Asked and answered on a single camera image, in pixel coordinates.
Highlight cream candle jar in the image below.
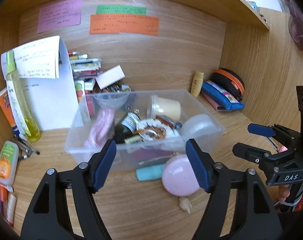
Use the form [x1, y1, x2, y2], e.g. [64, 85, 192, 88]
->
[147, 95, 181, 121]

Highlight stack of booklets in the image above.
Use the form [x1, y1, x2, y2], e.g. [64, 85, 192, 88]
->
[69, 53, 101, 91]

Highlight black orange zip case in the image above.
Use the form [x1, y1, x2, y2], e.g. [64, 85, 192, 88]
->
[210, 68, 245, 101]

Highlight orange tube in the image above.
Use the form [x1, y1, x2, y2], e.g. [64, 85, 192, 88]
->
[0, 88, 19, 135]

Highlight blue colourful pencil pouch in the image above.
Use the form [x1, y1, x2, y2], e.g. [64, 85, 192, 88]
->
[201, 81, 245, 111]

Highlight translucent white round container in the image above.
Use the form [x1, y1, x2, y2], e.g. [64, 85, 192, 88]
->
[180, 114, 219, 138]

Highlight person right hand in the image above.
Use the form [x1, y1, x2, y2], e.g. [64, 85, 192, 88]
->
[278, 185, 290, 202]

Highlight dark blue razor blade box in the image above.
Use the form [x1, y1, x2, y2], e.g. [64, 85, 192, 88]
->
[155, 115, 182, 129]

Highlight white paper sheets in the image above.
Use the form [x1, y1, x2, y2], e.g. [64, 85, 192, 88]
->
[13, 35, 78, 131]

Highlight pink wallet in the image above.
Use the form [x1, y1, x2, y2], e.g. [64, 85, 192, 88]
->
[201, 92, 225, 111]

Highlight small yellow lotion bottle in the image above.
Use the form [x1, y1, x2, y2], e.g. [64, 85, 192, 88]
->
[190, 71, 204, 97]

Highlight yellow-green spray bottle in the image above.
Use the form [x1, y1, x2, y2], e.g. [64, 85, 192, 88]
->
[6, 50, 41, 142]

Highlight white drawstring cloth bag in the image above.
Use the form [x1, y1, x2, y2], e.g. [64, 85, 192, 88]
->
[134, 119, 180, 142]

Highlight green sticky note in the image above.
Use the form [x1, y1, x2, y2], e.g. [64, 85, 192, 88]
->
[96, 4, 147, 15]

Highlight beige small figurine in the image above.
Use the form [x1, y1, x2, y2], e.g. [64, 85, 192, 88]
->
[179, 197, 192, 214]

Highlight teal small block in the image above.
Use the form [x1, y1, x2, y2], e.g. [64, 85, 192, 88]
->
[136, 164, 165, 181]

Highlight white orange flat bottle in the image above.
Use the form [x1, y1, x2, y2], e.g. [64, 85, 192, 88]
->
[0, 141, 19, 186]

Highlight wooden shelf board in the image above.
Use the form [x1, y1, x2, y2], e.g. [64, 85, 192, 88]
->
[210, 0, 270, 31]

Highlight clear plastic storage bin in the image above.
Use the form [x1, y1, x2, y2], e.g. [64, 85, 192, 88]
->
[64, 89, 225, 171]

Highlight dark green glass jar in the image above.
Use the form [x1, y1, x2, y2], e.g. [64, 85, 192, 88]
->
[114, 112, 141, 144]

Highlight pink round compact case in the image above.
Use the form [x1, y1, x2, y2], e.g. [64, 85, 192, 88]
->
[161, 154, 200, 197]

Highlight pink sticky note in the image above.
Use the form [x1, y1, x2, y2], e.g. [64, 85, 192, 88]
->
[37, 0, 83, 33]

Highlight white small box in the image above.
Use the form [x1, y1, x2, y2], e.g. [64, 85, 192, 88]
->
[96, 65, 126, 90]

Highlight clear small bowl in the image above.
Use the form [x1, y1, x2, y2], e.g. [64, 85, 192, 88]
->
[94, 93, 129, 110]

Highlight orange sticky note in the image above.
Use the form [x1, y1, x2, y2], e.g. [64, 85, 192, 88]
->
[89, 14, 160, 36]

